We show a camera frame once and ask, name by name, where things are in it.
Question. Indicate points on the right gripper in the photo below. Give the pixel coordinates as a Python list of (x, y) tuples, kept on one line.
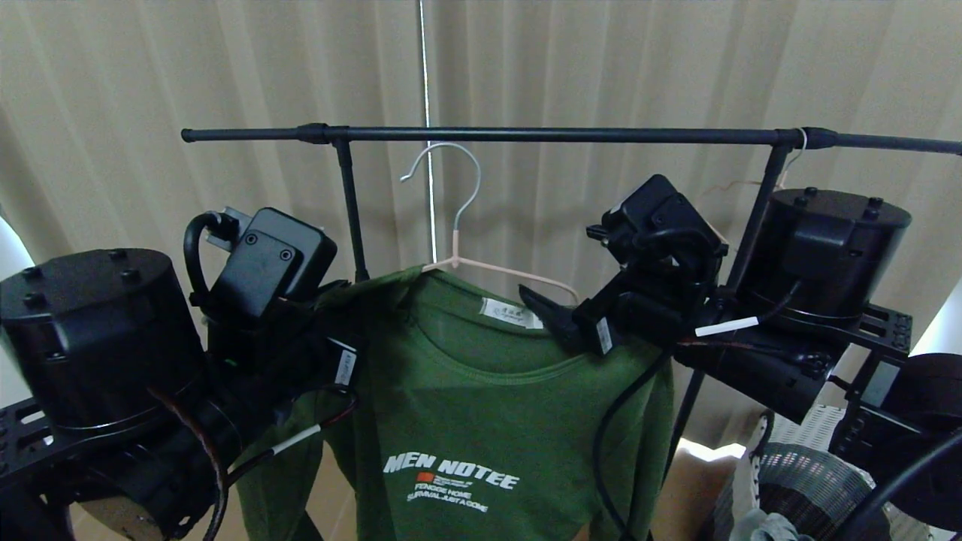
[(751, 376)]

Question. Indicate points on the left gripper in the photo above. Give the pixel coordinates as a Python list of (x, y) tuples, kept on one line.
[(301, 361)]

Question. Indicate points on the pale grey garment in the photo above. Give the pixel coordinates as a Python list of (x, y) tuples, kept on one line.
[(774, 526)]

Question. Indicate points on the green printed shirt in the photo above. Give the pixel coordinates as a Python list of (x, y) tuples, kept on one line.
[(488, 406)]

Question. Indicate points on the pink clothes hanger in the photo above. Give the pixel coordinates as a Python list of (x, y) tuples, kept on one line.
[(803, 140), (455, 240)]

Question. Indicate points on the white laundry basket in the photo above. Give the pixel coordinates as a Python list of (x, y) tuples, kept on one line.
[(812, 466)]

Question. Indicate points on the black clothes rack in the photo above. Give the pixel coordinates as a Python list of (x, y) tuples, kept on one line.
[(526, 135)]

